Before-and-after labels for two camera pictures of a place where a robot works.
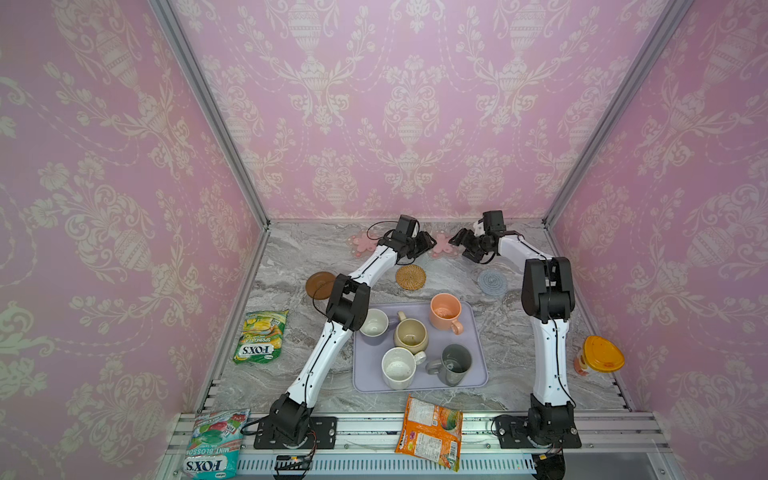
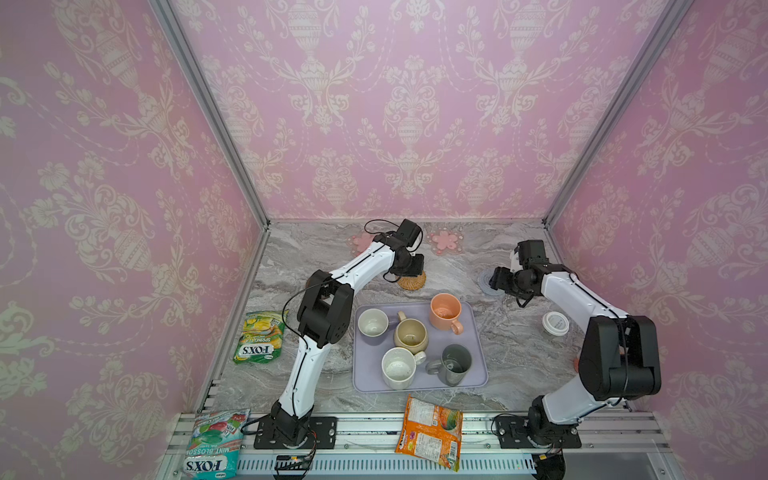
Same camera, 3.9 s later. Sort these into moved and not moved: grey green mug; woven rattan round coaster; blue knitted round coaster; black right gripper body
Moved: black right gripper body
Not moved: blue knitted round coaster; grey green mug; woven rattan round coaster
